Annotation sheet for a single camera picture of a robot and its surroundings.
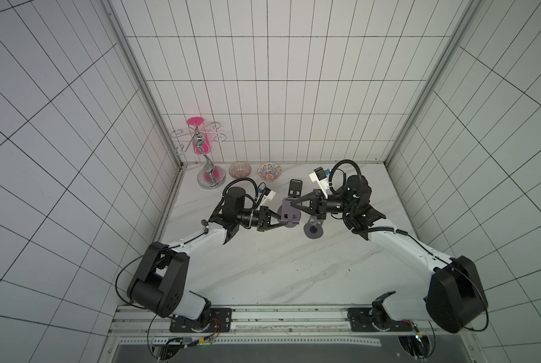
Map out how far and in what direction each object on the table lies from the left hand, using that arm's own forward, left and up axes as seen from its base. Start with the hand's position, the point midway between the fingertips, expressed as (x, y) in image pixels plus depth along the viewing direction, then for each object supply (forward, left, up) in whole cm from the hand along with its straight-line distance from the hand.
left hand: (282, 225), depth 74 cm
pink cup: (+36, +34, +7) cm, 50 cm away
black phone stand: (+25, -7, -11) cm, 28 cm away
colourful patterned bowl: (+41, +5, -18) cm, 45 cm away
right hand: (+4, -4, +9) cm, 11 cm away
